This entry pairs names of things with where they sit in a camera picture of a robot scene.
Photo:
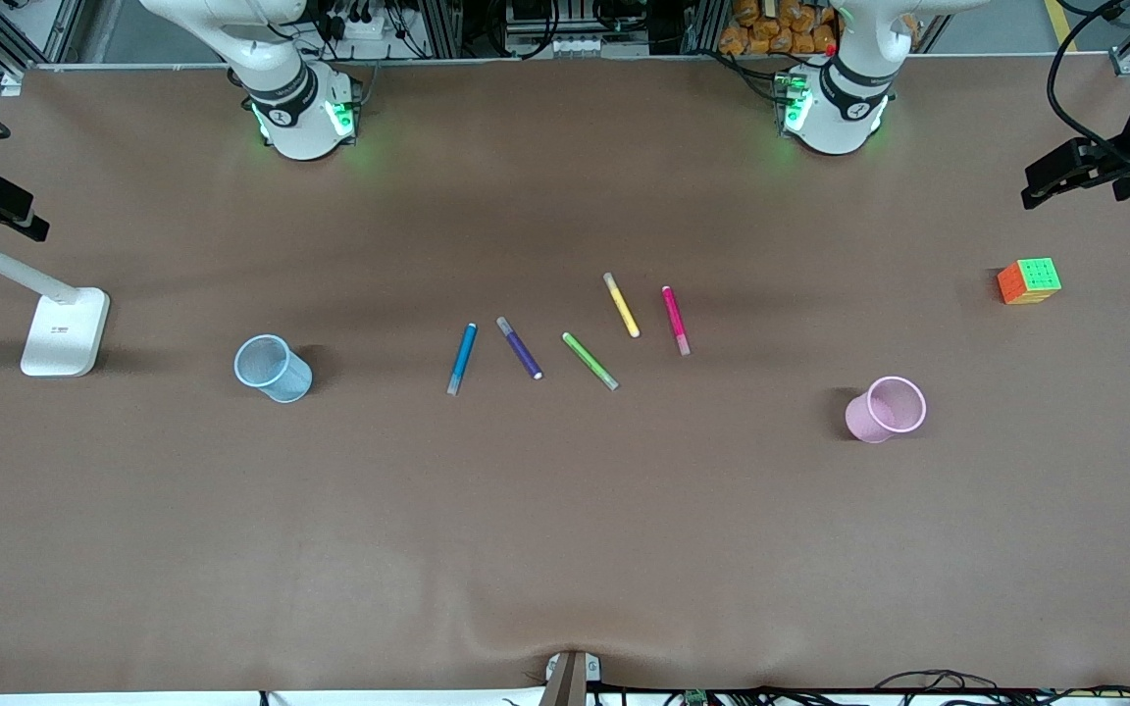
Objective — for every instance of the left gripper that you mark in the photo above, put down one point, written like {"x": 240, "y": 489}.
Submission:
{"x": 1126, "y": 157}

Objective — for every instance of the pink marker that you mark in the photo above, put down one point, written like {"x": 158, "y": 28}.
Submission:
{"x": 675, "y": 320}

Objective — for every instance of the blue marker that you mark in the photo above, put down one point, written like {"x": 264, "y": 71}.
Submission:
{"x": 462, "y": 359}

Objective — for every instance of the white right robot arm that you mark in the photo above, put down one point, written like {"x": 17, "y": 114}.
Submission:
{"x": 300, "y": 118}

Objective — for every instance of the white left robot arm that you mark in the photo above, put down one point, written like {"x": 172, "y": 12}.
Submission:
{"x": 835, "y": 118}

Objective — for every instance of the colourful puzzle cube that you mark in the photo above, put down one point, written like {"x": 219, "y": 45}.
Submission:
{"x": 1031, "y": 279}

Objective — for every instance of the white desk lamp stand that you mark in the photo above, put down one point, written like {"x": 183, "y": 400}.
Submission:
{"x": 65, "y": 338}

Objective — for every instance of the pink plastic cup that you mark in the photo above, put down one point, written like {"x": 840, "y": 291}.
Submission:
{"x": 864, "y": 422}

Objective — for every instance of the light blue plastic cup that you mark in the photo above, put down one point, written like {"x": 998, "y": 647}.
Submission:
{"x": 285, "y": 382}

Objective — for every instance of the orange snack packets bag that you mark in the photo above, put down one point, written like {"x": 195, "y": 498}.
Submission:
{"x": 771, "y": 29}

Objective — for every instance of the white power strip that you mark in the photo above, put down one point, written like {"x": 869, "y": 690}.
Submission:
{"x": 573, "y": 45}
{"x": 364, "y": 27}

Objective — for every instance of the yellow marker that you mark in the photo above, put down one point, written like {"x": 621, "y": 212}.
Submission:
{"x": 621, "y": 305}

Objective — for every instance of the green marker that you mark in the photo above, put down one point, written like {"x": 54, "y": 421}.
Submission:
{"x": 590, "y": 361}

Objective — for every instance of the purple marker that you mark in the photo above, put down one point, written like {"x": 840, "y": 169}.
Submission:
{"x": 520, "y": 349}

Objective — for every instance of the brown table cover mat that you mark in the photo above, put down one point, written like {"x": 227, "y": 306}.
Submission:
{"x": 565, "y": 539}

